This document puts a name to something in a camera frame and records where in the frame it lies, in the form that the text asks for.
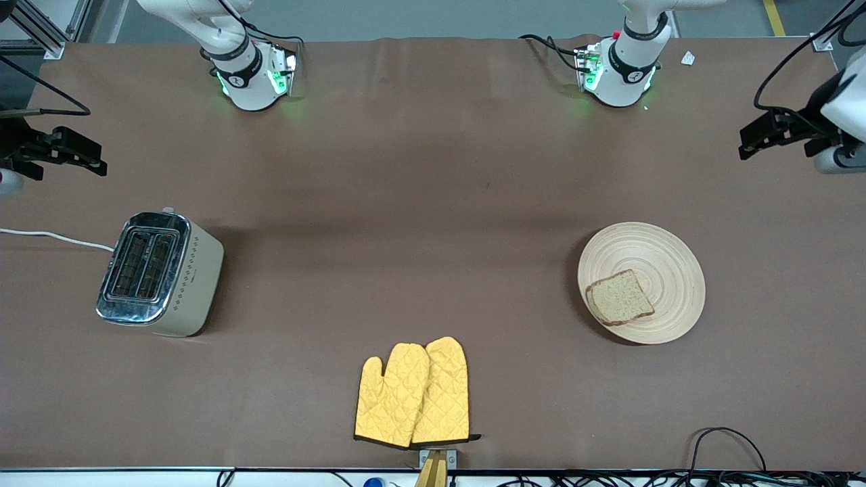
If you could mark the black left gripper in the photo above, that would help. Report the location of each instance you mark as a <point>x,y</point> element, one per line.
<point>816,120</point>

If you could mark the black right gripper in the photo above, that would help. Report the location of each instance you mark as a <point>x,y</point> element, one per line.
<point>15,143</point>

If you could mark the round wooden plate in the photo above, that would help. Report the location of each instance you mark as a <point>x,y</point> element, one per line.
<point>666,264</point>

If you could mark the brown toast slice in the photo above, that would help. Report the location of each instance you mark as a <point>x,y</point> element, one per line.
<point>620,299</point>

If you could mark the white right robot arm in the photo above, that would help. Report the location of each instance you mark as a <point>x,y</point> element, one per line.
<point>250,88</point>

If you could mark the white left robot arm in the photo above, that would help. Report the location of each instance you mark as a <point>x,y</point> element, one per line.
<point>622,81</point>

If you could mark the grey metal clamp plate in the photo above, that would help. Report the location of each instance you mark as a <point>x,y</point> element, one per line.
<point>452,459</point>

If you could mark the small white paper scrap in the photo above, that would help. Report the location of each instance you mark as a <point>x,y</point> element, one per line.
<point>688,58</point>

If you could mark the yellow floor tape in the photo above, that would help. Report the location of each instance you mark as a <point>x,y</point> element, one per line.
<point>773,17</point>

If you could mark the beige chrome two-slot toaster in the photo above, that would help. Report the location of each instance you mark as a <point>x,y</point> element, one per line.
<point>183,284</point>

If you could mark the brown table cloth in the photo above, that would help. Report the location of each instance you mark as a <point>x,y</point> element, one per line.
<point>473,270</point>

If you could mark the yellow quilted oven mitt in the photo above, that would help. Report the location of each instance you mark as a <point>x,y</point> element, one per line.
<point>446,392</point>
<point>392,399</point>

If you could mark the small blue cap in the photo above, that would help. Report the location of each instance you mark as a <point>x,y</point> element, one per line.
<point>373,483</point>

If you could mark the aluminium frame profile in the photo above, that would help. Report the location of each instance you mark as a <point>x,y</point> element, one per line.
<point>827,40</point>
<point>42,34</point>

